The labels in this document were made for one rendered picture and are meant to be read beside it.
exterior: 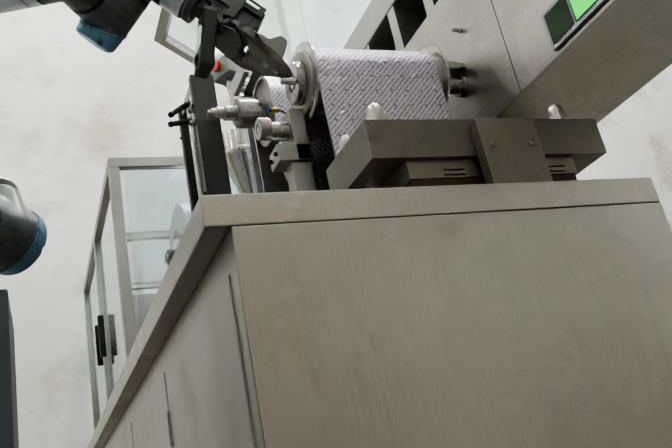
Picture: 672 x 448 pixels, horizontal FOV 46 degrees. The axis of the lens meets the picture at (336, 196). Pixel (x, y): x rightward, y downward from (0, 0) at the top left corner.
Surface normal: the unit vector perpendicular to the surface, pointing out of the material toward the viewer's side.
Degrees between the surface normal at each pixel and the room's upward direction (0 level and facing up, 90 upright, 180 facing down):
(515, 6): 90
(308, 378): 90
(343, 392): 90
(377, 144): 90
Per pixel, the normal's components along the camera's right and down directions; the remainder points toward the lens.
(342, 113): 0.33, -0.41
